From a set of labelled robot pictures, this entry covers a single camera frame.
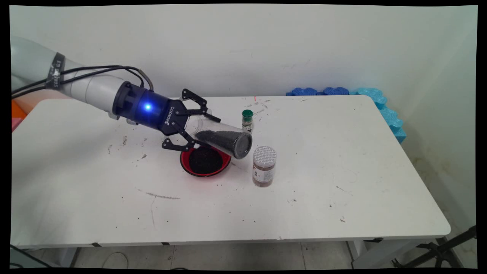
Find black floor cable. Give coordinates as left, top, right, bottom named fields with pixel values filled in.
left=11, top=244, right=54, bottom=268

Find small spice bottle green cap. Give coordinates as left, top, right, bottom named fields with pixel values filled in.
left=241, top=110, right=254, bottom=134

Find light blue foam piece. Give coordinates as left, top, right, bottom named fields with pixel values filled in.
left=350, top=88, right=407, bottom=144

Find black tripod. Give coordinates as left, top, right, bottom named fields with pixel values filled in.
left=392, top=225, right=477, bottom=269

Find white table leg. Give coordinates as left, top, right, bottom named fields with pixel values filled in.
left=57, top=247, right=81, bottom=268
left=348, top=239, right=438, bottom=269

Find tall clear jar black seeds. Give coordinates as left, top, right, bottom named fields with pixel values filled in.
left=186, top=114, right=253, bottom=159

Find black seeds pile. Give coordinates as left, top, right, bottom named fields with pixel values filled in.
left=189, top=148, right=223, bottom=175

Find red bowl black rim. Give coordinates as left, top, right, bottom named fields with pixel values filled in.
left=180, top=147, right=232, bottom=177

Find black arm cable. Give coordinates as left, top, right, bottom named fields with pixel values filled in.
left=11, top=67, right=146, bottom=96

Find brown spice jar white lid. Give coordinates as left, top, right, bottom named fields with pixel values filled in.
left=252, top=146, right=277, bottom=187

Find black velcro strap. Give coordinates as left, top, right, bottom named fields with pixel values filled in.
left=45, top=53, right=66, bottom=90

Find orange and pink block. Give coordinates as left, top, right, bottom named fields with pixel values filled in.
left=11, top=95, right=29, bottom=132

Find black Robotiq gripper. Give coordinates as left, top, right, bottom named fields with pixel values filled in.
left=112, top=81, right=222, bottom=153

